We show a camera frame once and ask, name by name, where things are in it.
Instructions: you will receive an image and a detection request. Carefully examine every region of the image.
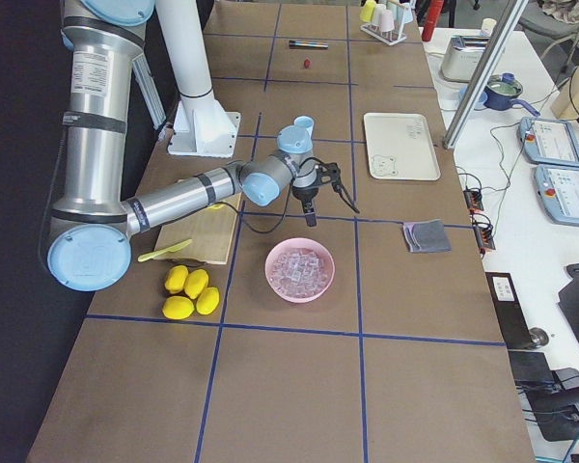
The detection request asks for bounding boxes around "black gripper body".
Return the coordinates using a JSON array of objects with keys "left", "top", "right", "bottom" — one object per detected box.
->
[{"left": 290, "top": 157, "right": 341, "bottom": 203}]

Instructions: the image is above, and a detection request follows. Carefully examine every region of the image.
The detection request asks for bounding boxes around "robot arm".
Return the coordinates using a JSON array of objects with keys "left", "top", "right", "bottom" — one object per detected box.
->
[{"left": 46, "top": 1, "right": 348, "bottom": 291}]

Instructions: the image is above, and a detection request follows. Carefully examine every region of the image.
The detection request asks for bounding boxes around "light blue plastic cup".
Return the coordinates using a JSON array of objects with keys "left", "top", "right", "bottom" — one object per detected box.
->
[{"left": 293, "top": 115, "right": 315, "bottom": 137}]

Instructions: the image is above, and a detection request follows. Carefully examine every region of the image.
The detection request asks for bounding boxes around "pink bowl of ice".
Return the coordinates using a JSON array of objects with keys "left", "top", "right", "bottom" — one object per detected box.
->
[{"left": 264, "top": 237, "right": 336, "bottom": 304}]

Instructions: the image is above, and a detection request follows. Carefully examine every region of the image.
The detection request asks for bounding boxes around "pink cup on rack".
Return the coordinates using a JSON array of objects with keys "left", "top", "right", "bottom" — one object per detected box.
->
[{"left": 373, "top": 9, "right": 395, "bottom": 34}]

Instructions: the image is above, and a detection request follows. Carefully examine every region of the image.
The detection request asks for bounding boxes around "yellow cup on rack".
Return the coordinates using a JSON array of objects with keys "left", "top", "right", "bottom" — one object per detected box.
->
[{"left": 359, "top": 0, "right": 377, "bottom": 23}]

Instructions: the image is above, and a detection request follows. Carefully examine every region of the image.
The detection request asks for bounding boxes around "cream bear serving tray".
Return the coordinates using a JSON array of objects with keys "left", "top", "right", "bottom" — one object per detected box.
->
[{"left": 363, "top": 112, "right": 440, "bottom": 181}]

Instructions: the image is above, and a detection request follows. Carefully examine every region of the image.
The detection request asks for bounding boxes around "wooden cutting board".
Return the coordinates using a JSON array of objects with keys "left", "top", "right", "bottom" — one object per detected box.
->
[{"left": 154, "top": 193, "right": 241, "bottom": 264}]

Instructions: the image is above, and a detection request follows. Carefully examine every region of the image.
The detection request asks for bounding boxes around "folded grey cloth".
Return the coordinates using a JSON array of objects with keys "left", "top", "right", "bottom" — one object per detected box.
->
[{"left": 402, "top": 219, "right": 452, "bottom": 253}]

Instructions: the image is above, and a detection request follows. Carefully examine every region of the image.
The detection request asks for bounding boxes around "steel muddler black tip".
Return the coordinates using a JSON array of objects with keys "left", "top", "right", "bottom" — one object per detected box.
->
[{"left": 289, "top": 40, "right": 329, "bottom": 50}]

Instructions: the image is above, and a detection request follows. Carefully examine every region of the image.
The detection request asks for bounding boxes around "whole yellow lemon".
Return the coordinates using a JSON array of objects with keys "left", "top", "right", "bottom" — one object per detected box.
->
[
  {"left": 162, "top": 295, "right": 195, "bottom": 320},
  {"left": 183, "top": 268, "right": 209, "bottom": 299},
  {"left": 195, "top": 286, "right": 220, "bottom": 315},
  {"left": 164, "top": 265, "right": 189, "bottom": 294}
]

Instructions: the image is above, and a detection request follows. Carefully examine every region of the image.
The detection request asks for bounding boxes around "yellow-green plastic knife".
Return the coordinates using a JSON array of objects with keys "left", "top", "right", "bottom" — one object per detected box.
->
[{"left": 137, "top": 239, "right": 192, "bottom": 262}]

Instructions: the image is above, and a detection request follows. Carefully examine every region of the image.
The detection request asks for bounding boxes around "blue bowl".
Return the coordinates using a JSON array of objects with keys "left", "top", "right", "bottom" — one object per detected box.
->
[{"left": 457, "top": 85, "right": 489, "bottom": 113}]

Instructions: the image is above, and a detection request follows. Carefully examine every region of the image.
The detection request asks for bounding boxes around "silver toaster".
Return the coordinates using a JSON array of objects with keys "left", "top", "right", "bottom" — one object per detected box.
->
[{"left": 440, "top": 35, "right": 489, "bottom": 82}]

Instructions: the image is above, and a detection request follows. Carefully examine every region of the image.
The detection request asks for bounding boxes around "blue saucepan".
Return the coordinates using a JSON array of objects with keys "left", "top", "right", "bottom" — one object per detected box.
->
[{"left": 484, "top": 72, "right": 540, "bottom": 117}]

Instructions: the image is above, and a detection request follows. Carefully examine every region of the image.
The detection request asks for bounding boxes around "blue teach pendant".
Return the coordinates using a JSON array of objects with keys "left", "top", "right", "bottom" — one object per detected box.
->
[
  {"left": 519, "top": 117, "right": 579, "bottom": 167},
  {"left": 535, "top": 164, "right": 579, "bottom": 227}
]

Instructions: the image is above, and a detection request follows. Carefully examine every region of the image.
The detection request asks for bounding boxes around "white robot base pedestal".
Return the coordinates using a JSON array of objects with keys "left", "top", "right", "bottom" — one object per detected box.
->
[{"left": 155, "top": 0, "right": 240, "bottom": 158}]

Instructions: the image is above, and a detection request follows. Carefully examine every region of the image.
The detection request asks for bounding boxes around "white wire cup rack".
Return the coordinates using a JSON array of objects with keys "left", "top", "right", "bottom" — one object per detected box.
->
[{"left": 359, "top": 0, "right": 416, "bottom": 46}]

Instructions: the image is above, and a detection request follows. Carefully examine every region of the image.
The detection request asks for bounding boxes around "aluminium frame post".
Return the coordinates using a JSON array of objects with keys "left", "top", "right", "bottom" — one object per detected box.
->
[{"left": 443, "top": 0, "right": 529, "bottom": 150}]

